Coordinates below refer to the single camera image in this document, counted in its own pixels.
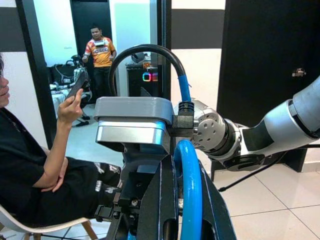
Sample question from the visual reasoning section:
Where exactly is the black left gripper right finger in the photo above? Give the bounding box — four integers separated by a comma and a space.
197, 159, 238, 240

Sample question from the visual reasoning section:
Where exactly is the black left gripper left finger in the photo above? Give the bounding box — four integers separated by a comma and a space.
136, 154, 181, 240

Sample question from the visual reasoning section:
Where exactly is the black computer tower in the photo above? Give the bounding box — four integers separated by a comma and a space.
125, 64, 161, 99

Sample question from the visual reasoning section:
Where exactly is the seated person in black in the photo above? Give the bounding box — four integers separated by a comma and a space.
0, 53, 126, 226

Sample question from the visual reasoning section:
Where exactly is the white plastic chair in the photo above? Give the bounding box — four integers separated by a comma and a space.
0, 204, 99, 240

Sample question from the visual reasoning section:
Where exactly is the black smartphone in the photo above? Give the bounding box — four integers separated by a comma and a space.
64, 74, 89, 102

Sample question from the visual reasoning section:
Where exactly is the person in orange shirt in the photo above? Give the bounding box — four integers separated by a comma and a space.
81, 23, 118, 105

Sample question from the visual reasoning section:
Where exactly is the black door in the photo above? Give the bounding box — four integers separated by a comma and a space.
216, 0, 320, 173

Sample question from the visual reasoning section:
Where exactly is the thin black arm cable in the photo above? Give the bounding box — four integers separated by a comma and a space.
218, 143, 320, 193

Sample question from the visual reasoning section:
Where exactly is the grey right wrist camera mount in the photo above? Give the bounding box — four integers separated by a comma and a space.
93, 96, 175, 157

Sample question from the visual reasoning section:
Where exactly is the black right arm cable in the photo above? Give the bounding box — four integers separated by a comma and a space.
108, 43, 195, 138

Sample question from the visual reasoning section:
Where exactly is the black door frame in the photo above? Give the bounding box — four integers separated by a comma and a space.
14, 0, 173, 149

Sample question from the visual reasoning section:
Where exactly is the metal door handle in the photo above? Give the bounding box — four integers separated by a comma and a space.
291, 67, 308, 78

